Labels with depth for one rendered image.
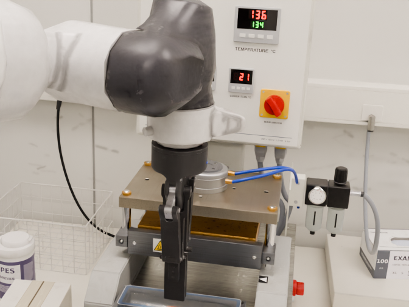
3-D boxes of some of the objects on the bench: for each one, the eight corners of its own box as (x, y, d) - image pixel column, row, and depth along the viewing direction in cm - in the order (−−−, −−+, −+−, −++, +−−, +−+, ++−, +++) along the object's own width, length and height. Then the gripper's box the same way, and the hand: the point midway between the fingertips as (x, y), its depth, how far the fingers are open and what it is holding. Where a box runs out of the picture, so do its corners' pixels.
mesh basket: (22, 224, 173) (20, 181, 169) (113, 234, 169) (113, 190, 165) (-17, 262, 152) (-20, 215, 148) (86, 275, 149) (85, 226, 144)
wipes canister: (7, 284, 143) (3, 225, 138) (43, 288, 143) (40, 229, 138) (-10, 304, 135) (-15, 243, 130) (28, 309, 134) (24, 248, 129)
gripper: (164, 124, 88) (160, 271, 96) (138, 153, 76) (137, 319, 84) (216, 129, 87) (208, 277, 95) (198, 159, 75) (191, 327, 83)
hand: (175, 276), depth 88 cm, fingers closed
